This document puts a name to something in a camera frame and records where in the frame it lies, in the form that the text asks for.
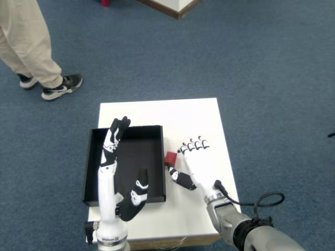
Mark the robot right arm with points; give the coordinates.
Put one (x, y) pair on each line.
(261, 238)

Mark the black white sneaker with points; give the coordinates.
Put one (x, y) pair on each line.
(27, 81)
(62, 88)

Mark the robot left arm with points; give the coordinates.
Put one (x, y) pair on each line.
(112, 247)

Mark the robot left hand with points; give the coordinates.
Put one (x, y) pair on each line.
(107, 201)

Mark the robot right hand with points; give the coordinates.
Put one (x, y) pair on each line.
(204, 170)

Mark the white square table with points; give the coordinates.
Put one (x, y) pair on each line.
(172, 219)

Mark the black left wrist connector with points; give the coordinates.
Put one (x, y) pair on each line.
(90, 232)

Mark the red cube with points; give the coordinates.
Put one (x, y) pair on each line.
(170, 158)

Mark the beige trousers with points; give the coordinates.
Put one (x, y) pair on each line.
(23, 39)

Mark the black open box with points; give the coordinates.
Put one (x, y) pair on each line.
(138, 154)

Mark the small red object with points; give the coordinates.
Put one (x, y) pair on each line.
(106, 2)

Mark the white wood-edged furniture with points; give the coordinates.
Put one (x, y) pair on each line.
(180, 6)

